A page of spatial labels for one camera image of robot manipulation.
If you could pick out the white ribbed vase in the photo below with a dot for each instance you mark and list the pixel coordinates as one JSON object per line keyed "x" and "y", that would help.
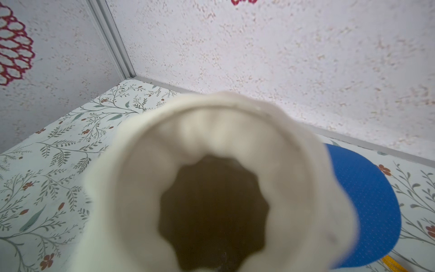
{"x": 215, "y": 183}

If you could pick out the yellow cloth raincoat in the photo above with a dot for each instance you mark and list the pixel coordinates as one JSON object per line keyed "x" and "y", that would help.
{"x": 393, "y": 265}

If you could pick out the blue cloth hat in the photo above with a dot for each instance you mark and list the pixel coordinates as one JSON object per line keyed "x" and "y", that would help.
{"x": 377, "y": 207}

